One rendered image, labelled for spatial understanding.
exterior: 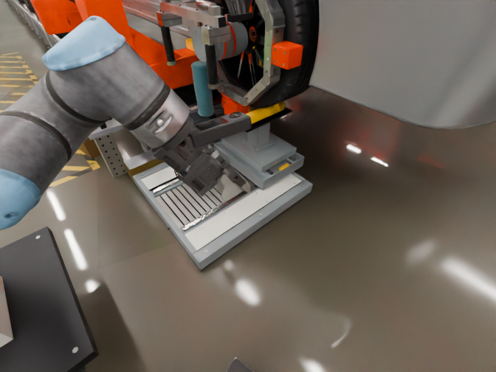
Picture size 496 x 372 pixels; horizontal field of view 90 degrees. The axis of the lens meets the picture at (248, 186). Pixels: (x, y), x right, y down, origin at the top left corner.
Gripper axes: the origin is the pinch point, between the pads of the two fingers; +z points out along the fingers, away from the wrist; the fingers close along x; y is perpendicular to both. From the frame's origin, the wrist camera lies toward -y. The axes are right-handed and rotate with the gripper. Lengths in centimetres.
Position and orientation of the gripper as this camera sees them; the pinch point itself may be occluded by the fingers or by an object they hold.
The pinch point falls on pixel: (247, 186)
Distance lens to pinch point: 53.4
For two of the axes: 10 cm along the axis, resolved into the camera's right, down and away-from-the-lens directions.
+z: 5.5, 5.4, 6.4
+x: 4.3, 4.7, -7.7
